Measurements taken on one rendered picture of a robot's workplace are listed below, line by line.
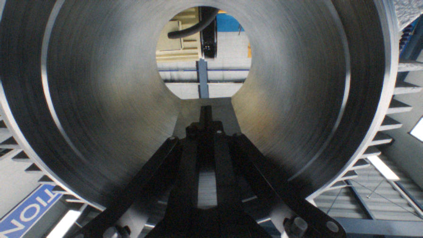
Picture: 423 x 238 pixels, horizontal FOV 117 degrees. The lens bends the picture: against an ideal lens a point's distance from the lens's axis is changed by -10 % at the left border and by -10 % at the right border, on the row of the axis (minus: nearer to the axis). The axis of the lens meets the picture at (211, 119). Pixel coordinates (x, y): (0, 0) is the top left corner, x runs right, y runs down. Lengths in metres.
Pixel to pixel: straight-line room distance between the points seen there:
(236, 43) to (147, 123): 5.58
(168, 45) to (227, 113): 0.30
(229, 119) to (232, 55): 5.57
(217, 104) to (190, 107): 0.05
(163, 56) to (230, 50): 5.25
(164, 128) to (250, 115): 0.11
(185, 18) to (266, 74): 0.35
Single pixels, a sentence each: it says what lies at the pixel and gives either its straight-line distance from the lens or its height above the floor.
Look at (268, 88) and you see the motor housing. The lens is 0.18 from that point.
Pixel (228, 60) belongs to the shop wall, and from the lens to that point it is 5.78.
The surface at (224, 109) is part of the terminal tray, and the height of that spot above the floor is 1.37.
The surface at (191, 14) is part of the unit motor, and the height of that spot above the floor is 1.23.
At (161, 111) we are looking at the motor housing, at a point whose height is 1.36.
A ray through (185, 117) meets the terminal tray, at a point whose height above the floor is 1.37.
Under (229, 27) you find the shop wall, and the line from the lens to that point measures 5.69.
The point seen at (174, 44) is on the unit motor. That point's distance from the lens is 0.46.
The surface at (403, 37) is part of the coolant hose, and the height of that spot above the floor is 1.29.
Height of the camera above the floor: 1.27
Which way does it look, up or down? 32 degrees up
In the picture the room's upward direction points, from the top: 177 degrees clockwise
